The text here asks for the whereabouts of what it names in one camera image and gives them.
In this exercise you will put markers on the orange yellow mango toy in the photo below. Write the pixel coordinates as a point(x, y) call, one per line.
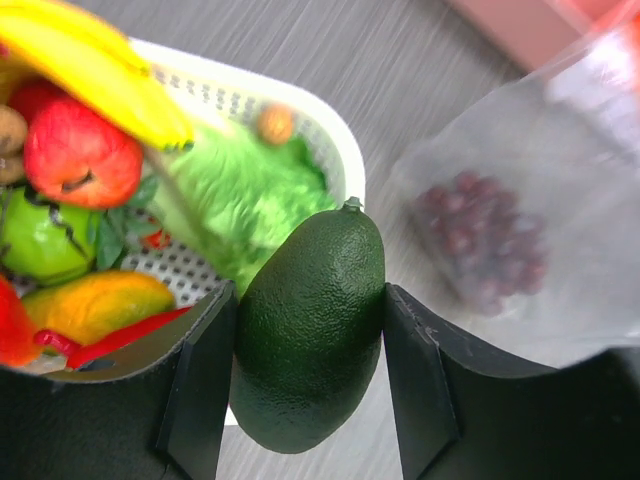
point(87, 309)

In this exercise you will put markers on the brown longan cluster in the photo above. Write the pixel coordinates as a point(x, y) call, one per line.
point(12, 136)

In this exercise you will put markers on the small brown nut toy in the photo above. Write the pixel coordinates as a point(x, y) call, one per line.
point(275, 125)

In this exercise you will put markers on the clear zip bag orange zipper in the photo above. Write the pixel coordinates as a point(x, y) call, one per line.
point(527, 203)

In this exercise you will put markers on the red chili pepper toy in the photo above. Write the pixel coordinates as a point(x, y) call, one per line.
point(78, 356)

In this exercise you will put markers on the yellow banana bunch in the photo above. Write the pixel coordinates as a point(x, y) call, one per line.
point(94, 62)

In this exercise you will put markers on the green lettuce toy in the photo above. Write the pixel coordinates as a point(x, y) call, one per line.
point(234, 199)

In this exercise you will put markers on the purple grape bunch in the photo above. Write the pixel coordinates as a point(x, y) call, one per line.
point(487, 247)

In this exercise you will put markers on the dark green avocado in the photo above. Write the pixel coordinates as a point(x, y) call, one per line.
point(308, 331)

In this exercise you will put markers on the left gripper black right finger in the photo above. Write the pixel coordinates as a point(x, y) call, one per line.
point(465, 409)

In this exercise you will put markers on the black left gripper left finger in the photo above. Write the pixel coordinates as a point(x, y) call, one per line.
point(152, 410)

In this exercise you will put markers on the red apple toy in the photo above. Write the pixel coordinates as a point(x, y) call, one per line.
point(72, 154)

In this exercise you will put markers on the green pepper toy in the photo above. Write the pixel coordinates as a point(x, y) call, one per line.
point(47, 242)

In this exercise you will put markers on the pink plastic organizer tray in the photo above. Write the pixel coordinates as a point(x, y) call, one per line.
point(533, 32)

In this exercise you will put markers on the white plastic fruit basket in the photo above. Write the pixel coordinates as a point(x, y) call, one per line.
point(122, 243)

